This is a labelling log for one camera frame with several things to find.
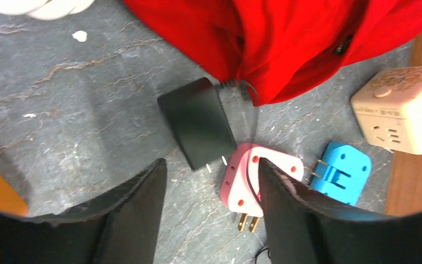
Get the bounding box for pink plug adapter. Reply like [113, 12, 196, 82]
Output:
[220, 142, 304, 233]

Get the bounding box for orange compartment tray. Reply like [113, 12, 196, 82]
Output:
[380, 33, 422, 216]

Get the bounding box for beige cube plug adapter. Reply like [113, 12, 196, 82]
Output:
[351, 66, 422, 155]

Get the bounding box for red cloth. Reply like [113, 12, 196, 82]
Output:
[125, 1, 422, 106]

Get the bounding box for blue plug adapter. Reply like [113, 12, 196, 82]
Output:
[310, 141, 372, 206]

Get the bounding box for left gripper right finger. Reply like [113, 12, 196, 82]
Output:
[258, 158, 422, 263]

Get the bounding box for black power adapter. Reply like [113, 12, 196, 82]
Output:
[157, 78, 237, 171]

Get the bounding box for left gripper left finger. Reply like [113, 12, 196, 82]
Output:
[0, 158, 167, 263]

